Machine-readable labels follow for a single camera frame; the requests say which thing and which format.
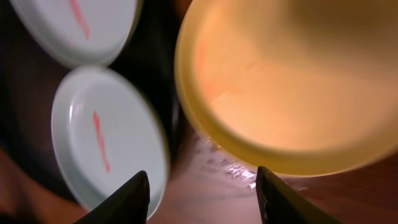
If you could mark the yellow plate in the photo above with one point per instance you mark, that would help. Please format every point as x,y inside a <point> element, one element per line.
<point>304,88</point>

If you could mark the light blue plate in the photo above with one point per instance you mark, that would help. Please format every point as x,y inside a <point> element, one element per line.
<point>104,131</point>
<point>80,32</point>

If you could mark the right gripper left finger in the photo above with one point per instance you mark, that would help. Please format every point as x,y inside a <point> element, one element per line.
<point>128,205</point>

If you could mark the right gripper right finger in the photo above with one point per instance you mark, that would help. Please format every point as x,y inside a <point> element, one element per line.
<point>279,204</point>

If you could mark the round black tray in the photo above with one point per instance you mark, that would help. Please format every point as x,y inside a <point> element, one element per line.
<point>30,77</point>

